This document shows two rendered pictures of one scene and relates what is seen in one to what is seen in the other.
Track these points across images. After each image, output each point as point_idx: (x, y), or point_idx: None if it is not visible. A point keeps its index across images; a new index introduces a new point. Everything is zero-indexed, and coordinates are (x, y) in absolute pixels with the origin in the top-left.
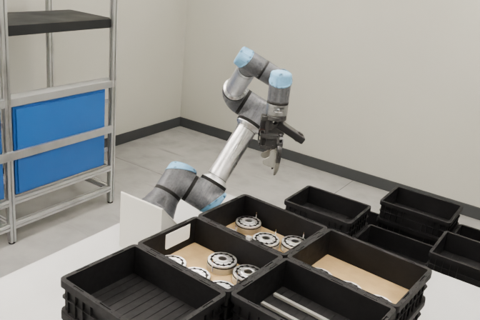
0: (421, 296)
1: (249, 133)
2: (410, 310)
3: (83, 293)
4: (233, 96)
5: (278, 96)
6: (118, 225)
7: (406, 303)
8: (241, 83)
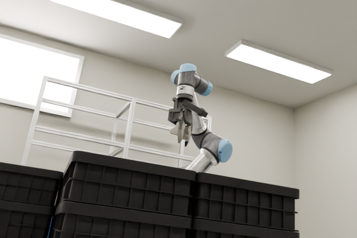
0: (282, 219)
1: (204, 158)
2: (256, 222)
3: None
4: (193, 130)
5: (181, 78)
6: None
7: (226, 185)
8: None
